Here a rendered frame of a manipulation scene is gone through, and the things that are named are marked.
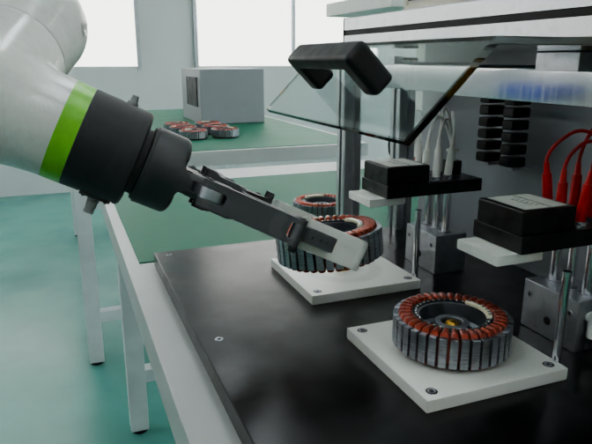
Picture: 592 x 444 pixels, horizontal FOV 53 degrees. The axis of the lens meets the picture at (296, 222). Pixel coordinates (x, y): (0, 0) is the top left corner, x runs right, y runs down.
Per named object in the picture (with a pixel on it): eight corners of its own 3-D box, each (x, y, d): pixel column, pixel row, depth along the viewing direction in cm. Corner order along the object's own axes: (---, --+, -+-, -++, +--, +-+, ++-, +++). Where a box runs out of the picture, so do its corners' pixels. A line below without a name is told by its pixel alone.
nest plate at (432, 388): (426, 414, 49) (427, 401, 49) (346, 337, 63) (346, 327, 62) (566, 380, 55) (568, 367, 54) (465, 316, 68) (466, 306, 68)
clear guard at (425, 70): (404, 146, 33) (410, 33, 32) (266, 112, 55) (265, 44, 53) (782, 123, 45) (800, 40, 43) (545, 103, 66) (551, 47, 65)
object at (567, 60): (576, 86, 60) (581, 43, 59) (532, 84, 65) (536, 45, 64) (610, 85, 61) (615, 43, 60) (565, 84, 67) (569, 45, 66)
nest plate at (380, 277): (312, 305, 71) (312, 295, 71) (270, 266, 84) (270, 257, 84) (420, 288, 76) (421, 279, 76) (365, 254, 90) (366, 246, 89)
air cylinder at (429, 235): (432, 274, 81) (435, 235, 80) (403, 258, 88) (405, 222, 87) (464, 270, 83) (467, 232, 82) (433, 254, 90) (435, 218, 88)
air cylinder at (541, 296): (572, 353, 59) (579, 301, 58) (519, 323, 66) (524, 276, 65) (610, 344, 61) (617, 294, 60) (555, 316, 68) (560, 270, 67)
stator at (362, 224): (295, 283, 57) (291, 245, 56) (267, 255, 67) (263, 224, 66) (403, 262, 60) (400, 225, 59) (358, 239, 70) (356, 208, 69)
